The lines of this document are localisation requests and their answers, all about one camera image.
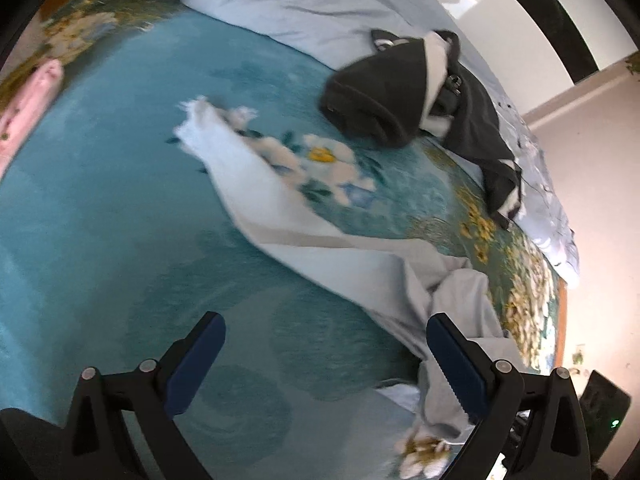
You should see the light blue garment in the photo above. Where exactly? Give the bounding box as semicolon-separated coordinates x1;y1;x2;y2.
175;98;525;444

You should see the black device with green light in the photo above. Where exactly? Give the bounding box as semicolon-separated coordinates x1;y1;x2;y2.
579;370;631;464

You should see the teal floral blanket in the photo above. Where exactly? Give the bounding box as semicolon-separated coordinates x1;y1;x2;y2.
1;0;559;479

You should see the pink folded garment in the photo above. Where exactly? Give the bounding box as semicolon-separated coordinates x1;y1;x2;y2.
0;58;64;177

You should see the black and white jacket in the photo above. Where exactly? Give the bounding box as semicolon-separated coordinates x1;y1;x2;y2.
319;29;522;229

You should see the light blue duvet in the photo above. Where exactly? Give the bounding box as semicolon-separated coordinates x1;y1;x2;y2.
179;0;579;280

